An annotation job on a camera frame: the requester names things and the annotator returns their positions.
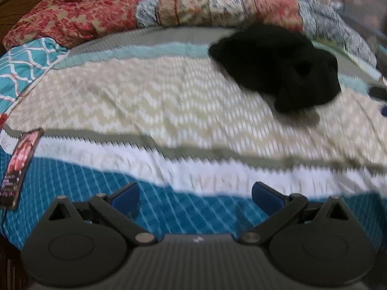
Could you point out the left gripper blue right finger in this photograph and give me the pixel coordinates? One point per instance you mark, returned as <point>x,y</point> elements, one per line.
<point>280,209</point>

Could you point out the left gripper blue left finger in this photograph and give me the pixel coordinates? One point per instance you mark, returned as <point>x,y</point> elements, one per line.
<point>113,211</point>

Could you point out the black pants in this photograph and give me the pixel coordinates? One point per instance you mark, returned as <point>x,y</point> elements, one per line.
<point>279,63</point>

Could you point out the zigzag patterned bedspread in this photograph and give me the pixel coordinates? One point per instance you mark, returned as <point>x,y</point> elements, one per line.
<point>152,107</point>

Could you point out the dark printed card packet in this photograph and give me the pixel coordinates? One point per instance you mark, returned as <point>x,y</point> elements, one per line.
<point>15,172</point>

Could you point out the teal wave pattern pillow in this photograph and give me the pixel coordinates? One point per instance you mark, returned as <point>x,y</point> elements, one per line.
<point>22,67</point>

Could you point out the red floral patchwork quilt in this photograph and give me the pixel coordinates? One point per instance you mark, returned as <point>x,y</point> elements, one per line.
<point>72,22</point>

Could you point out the clear bin with teal lid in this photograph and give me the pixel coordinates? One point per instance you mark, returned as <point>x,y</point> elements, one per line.
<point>368,18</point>

